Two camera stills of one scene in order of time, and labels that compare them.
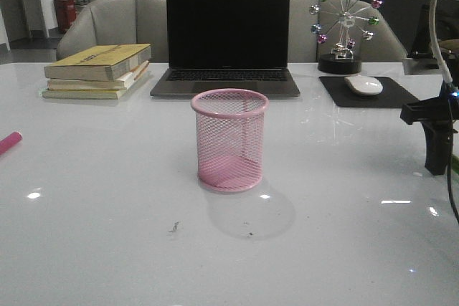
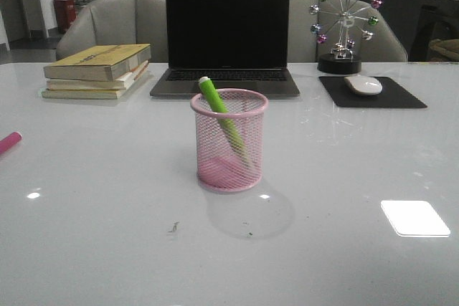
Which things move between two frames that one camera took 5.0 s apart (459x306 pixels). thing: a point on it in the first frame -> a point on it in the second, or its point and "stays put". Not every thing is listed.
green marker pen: x=455 y=163 -> x=216 y=103
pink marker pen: x=8 y=140 stays put
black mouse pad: x=392 y=94 stays put
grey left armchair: x=119 y=18 stays put
